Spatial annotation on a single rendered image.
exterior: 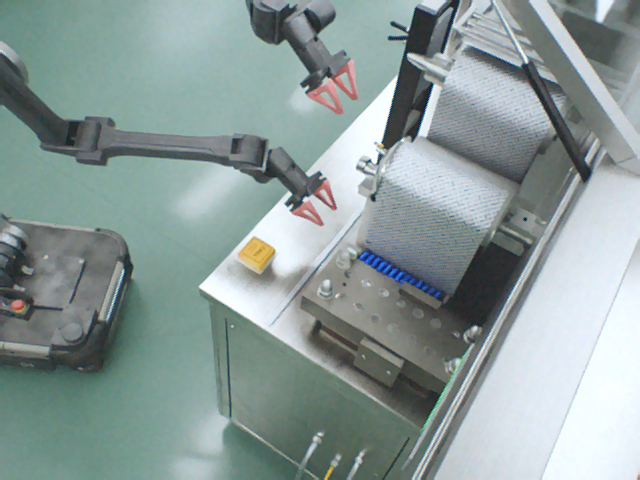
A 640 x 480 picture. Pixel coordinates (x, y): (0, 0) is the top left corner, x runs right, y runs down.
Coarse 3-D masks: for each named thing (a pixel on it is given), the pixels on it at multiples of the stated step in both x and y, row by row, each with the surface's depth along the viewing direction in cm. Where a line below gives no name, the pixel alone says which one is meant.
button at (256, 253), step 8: (256, 240) 158; (248, 248) 156; (256, 248) 156; (264, 248) 157; (272, 248) 157; (240, 256) 155; (248, 256) 155; (256, 256) 155; (264, 256) 155; (272, 256) 158; (248, 264) 156; (256, 264) 154; (264, 264) 156
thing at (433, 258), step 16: (384, 208) 133; (384, 224) 136; (400, 224) 133; (416, 224) 130; (368, 240) 144; (384, 240) 140; (400, 240) 137; (416, 240) 134; (432, 240) 131; (448, 240) 128; (384, 256) 144; (400, 256) 141; (416, 256) 138; (432, 256) 135; (448, 256) 132; (464, 256) 129; (416, 272) 142; (432, 272) 138; (448, 272) 135; (464, 272) 132; (448, 288) 139
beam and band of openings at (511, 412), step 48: (576, 192) 95; (624, 192) 77; (576, 240) 72; (624, 240) 73; (528, 288) 72; (576, 288) 68; (528, 336) 64; (576, 336) 64; (480, 384) 62; (528, 384) 61; (576, 384) 61; (480, 432) 57; (528, 432) 58
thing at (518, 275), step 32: (544, 224) 113; (512, 288) 97; (608, 320) 92; (480, 352) 87; (608, 352) 88; (608, 384) 85; (448, 416) 80; (576, 416) 82; (608, 416) 83; (576, 448) 80; (608, 448) 80
